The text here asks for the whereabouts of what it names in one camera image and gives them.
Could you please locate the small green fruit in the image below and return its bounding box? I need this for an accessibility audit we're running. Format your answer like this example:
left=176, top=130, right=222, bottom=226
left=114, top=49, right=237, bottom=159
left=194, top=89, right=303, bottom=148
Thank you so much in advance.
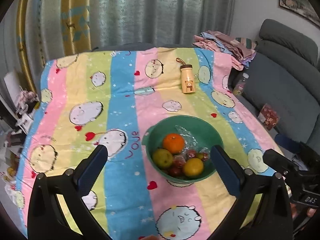
left=196, top=153, right=204, bottom=160

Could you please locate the red tomato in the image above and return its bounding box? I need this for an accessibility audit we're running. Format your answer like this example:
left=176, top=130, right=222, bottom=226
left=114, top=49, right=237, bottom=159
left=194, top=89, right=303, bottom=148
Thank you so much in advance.
left=168, top=166, right=183, bottom=178

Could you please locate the plastic red fruit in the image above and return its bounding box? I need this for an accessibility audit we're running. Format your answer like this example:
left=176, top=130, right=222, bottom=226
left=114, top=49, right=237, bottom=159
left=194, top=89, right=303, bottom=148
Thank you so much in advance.
left=172, top=155, right=186, bottom=168

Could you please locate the large orange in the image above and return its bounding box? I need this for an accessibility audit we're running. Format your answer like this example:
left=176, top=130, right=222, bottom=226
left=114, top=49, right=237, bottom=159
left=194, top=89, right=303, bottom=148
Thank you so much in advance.
left=162, top=133, right=185, bottom=154

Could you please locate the red patterned packet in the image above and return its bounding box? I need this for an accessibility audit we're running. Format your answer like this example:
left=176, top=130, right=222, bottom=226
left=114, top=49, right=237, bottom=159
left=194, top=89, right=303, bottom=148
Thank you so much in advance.
left=258, top=103, right=279, bottom=130

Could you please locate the yellow lemon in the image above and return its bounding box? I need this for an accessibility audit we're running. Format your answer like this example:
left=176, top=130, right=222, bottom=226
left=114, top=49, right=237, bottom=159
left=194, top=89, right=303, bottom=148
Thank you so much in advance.
left=182, top=158, right=204, bottom=178

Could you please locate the green plastic bowl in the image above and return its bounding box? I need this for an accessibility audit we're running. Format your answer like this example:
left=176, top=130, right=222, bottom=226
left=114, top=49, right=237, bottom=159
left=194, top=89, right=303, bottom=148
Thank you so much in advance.
left=142, top=115, right=224, bottom=184

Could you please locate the clear drink bottle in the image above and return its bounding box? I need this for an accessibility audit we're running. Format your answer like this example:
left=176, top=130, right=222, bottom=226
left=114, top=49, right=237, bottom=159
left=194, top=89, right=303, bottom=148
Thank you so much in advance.
left=233, top=73, right=249, bottom=96

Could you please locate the grey sofa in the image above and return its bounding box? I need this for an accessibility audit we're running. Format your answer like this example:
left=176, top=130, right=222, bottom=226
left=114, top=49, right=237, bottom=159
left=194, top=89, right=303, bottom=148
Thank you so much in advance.
left=238, top=19, right=319, bottom=152

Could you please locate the colourful striped cartoon cloth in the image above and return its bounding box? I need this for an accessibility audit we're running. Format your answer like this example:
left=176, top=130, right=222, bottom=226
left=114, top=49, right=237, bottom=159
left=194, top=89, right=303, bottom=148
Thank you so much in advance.
left=16, top=48, right=277, bottom=239

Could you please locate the cluttered side shelf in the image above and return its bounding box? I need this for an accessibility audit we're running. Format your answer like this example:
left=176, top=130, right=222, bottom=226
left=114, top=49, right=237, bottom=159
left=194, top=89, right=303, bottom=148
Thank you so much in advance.
left=3, top=71, right=40, bottom=209

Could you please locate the yellow green pear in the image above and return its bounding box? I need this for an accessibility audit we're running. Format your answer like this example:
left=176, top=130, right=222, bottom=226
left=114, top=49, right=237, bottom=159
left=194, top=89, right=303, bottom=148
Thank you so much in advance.
left=152, top=148, right=173, bottom=170

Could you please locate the pile of folded clothes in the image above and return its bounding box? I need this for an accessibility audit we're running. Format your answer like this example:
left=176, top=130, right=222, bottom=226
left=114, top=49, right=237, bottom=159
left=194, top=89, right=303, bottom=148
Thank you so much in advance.
left=193, top=30, right=257, bottom=70

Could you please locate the yellow cartoon bottle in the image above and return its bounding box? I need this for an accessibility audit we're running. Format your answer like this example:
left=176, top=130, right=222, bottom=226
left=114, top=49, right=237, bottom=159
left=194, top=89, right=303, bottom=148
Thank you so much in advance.
left=176, top=57, right=195, bottom=94

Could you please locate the framed landscape picture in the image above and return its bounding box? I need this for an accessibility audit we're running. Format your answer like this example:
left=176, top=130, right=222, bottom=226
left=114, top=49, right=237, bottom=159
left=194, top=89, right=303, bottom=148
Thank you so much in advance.
left=279, top=0, right=319, bottom=27

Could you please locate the yellow patterned curtain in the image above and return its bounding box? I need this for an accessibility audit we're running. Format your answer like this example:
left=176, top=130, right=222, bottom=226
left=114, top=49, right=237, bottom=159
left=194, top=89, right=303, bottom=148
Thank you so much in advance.
left=16, top=0, right=91, bottom=92

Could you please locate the grey green curtain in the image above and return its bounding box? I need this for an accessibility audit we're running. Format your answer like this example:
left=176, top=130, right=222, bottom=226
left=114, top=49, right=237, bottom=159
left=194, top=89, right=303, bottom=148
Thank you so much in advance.
left=89, top=0, right=235, bottom=50

